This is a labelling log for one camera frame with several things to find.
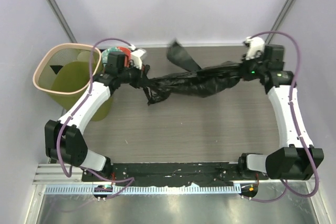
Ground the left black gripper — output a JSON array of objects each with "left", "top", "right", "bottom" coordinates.
[{"left": 118, "top": 62, "right": 151, "bottom": 89}]

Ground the black trash bag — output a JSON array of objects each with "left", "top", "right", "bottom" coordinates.
[{"left": 142, "top": 40, "right": 242, "bottom": 105}]

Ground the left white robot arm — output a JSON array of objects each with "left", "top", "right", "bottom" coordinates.
[{"left": 45, "top": 48, "right": 146, "bottom": 182}]

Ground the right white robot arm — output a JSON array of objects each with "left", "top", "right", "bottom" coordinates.
[{"left": 237, "top": 44, "right": 324, "bottom": 180}]

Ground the olive green trash bin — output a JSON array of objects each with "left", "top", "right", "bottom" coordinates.
[{"left": 32, "top": 43, "right": 114, "bottom": 122}]

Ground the red patterned plate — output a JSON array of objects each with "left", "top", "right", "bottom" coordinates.
[{"left": 101, "top": 47, "right": 131, "bottom": 68}]

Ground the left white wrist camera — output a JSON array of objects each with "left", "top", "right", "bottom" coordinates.
[{"left": 129, "top": 45, "right": 147, "bottom": 69}]

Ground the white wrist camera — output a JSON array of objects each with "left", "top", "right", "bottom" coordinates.
[
  {"left": 129, "top": 45, "right": 147, "bottom": 69},
  {"left": 244, "top": 37, "right": 265, "bottom": 60}
]

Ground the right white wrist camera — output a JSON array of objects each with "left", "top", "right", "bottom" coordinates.
[{"left": 244, "top": 37, "right": 265, "bottom": 60}]

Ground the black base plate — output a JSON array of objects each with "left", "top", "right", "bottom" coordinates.
[{"left": 81, "top": 161, "right": 269, "bottom": 187}]

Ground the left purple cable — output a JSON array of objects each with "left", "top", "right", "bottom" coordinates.
[{"left": 56, "top": 37, "right": 137, "bottom": 213}]

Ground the purple cable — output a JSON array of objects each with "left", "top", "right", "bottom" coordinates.
[
  {"left": 248, "top": 31, "right": 320, "bottom": 203},
  {"left": 56, "top": 37, "right": 137, "bottom": 213}
]

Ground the white slotted cable duct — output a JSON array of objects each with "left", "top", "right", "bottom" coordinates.
[{"left": 45, "top": 184, "right": 241, "bottom": 195}]

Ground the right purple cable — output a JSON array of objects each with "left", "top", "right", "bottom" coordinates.
[{"left": 248, "top": 31, "right": 320, "bottom": 203}]

